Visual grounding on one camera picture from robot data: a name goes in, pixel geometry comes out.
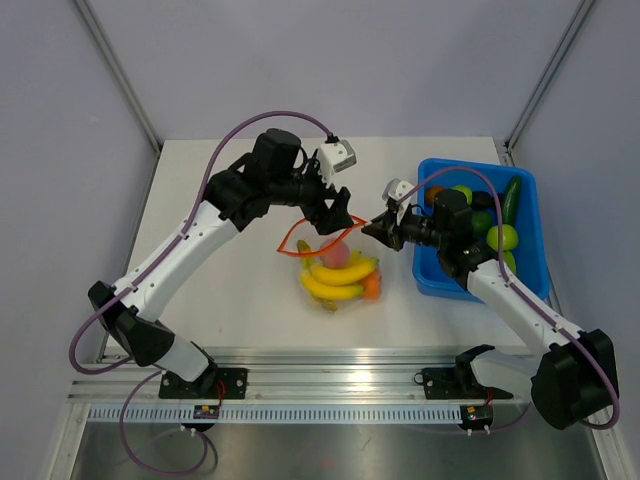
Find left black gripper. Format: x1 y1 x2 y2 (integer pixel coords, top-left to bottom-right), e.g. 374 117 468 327
268 157 354 234

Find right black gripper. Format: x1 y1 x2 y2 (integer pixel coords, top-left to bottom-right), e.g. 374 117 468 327
363 205 449 252

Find pink peach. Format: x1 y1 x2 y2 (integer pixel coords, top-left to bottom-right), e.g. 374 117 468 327
320 238 351 269

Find orange tomato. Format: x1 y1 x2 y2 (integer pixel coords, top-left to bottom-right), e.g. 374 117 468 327
360 270 382 300

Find clear zip top bag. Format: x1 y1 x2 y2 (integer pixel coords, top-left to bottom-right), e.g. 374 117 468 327
277 215 383 314

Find yellow banana bunch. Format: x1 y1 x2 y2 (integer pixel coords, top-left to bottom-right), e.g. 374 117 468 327
296 240 382 312

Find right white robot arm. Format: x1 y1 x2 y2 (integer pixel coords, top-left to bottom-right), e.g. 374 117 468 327
362 182 621 430

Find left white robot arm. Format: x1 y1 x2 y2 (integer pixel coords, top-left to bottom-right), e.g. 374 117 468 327
88 129 356 398

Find brown kiwi fruit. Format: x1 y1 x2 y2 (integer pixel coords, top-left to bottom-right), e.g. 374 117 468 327
424 185 444 207

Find blue plastic bin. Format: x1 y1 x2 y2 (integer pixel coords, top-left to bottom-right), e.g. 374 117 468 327
413 158 550 301

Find green apple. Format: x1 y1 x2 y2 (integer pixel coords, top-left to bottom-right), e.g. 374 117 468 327
453 185 473 205

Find dark green avocado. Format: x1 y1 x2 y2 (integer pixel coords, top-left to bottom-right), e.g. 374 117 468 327
472 211 494 237

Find dark purple fruit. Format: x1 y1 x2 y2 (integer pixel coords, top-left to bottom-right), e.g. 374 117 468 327
471 191 498 211

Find green halved fruit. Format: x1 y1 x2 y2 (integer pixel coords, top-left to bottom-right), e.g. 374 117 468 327
503 251 517 275

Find green cucumber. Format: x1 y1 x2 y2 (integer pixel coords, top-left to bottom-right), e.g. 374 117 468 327
501 176 523 226

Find right small circuit board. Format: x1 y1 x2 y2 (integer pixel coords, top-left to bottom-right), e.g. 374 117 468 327
460 404 494 429

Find small circuit board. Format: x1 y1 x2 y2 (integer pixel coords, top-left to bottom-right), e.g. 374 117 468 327
460 404 494 429
193 405 220 419

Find left small circuit board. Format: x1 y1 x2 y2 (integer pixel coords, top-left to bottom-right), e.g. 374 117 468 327
193 405 220 419

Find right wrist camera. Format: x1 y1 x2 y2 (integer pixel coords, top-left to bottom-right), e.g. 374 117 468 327
382 178 414 225

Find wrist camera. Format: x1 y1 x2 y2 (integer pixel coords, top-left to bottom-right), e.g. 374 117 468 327
382 178 414 225
316 140 357 185

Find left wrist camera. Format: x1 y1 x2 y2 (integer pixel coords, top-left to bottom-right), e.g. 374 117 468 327
316 140 357 185

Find right aluminium frame post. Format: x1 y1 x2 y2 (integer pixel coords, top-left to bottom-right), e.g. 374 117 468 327
494 0 599 167

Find aluminium frame post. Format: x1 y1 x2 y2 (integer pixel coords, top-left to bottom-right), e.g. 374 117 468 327
494 0 599 167
71 0 163 158

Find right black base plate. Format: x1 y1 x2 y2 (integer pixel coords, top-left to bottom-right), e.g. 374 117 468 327
413 367 514 401

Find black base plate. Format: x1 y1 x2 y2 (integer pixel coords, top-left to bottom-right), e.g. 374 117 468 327
413 367 514 401
158 365 248 400

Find aluminium mounting rail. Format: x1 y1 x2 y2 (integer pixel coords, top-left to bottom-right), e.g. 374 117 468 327
67 347 611 405

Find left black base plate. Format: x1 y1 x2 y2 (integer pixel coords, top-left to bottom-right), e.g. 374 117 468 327
158 365 248 400

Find left aluminium frame post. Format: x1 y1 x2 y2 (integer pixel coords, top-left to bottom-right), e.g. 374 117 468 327
71 0 163 158

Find white slotted cable duct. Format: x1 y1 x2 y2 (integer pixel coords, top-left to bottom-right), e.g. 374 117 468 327
88 404 462 425

